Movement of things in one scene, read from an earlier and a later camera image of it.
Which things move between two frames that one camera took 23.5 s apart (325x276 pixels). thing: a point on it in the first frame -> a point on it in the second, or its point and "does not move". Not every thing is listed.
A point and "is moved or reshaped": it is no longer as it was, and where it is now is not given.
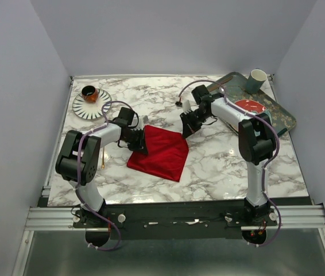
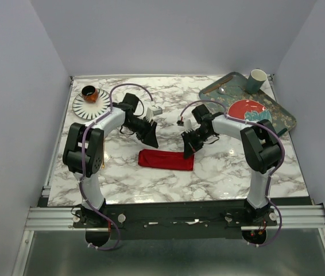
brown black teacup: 90,94 does not move
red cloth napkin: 167,152 is moved or reshaped
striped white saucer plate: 92,111 does not move
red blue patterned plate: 253,106 does not move
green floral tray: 235,86 does not move
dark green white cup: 256,79 does not move
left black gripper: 140,145 -> 149,134
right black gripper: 188,128 -> 189,147
